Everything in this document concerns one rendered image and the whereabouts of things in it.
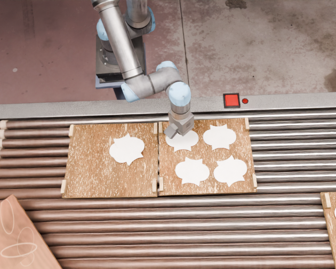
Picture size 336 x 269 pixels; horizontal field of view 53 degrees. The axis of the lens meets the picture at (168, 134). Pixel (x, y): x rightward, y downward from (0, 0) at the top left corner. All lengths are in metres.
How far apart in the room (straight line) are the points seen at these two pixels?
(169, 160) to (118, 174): 0.23
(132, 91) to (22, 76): 2.06
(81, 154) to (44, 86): 1.55
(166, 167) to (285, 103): 0.65
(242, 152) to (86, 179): 0.70
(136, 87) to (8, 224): 0.73
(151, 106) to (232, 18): 1.79
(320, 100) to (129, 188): 0.98
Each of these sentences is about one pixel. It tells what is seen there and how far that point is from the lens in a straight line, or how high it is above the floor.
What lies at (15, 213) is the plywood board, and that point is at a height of 1.04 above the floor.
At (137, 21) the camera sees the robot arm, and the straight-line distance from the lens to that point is 1.58.
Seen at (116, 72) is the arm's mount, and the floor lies 0.95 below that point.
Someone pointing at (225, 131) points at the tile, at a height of 0.94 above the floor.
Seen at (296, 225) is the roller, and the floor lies 0.92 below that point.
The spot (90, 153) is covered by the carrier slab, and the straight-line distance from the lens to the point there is 1.58.
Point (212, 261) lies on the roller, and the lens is 1.43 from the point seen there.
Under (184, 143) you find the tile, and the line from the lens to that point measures 1.53.
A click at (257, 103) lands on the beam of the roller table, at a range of 1.69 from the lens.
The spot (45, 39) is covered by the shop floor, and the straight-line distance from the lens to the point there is 3.39.
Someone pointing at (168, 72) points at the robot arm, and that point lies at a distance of 1.26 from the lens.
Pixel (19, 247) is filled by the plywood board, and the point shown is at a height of 1.04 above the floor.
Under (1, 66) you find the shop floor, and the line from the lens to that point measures 3.36.
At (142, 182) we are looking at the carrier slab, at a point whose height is 0.94.
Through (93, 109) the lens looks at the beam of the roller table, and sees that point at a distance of 1.71.
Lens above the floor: 2.34
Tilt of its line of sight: 64 degrees down
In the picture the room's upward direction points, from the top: 8 degrees counter-clockwise
